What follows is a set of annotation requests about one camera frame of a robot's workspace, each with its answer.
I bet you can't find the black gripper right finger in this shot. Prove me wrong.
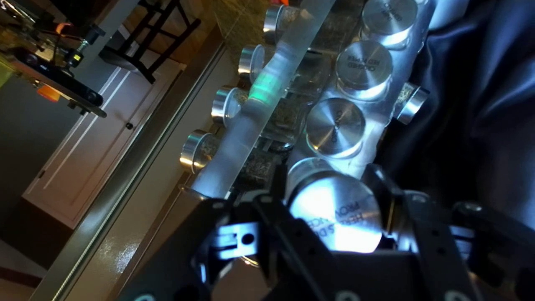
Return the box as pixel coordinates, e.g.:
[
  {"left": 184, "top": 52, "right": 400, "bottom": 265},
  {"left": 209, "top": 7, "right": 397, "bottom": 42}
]
[{"left": 362, "top": 165, "right": 535, "bottom": 301}]

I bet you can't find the white cabinet door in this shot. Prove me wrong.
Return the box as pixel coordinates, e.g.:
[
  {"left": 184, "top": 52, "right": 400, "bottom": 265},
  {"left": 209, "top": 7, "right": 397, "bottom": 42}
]
[{"left": 22, "top": 56, "right": 189, "bottom": 231}]

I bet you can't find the dark window curtain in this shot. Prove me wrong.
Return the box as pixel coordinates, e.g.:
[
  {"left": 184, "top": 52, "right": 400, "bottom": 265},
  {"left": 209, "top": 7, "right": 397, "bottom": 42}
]
[{"left": 378, "top": 0, "right": 535, "bottom": 236}]

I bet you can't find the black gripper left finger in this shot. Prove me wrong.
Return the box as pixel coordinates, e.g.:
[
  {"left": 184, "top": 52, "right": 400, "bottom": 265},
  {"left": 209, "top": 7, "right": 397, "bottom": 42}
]
[{"left": 119, "top": 165, "right": 336, "bottom": 301}]

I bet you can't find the black stool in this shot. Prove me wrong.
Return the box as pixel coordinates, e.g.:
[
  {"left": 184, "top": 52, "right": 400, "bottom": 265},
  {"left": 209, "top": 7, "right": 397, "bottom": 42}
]
[{"left": 99, "top": 0, "right": 204, "bottom": 86}]

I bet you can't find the steel revolving spice rack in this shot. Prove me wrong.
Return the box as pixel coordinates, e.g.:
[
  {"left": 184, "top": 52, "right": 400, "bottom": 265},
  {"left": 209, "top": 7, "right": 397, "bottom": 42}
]
[{"left": 178, "top": 0, "right": 448, "bottom": 225}]

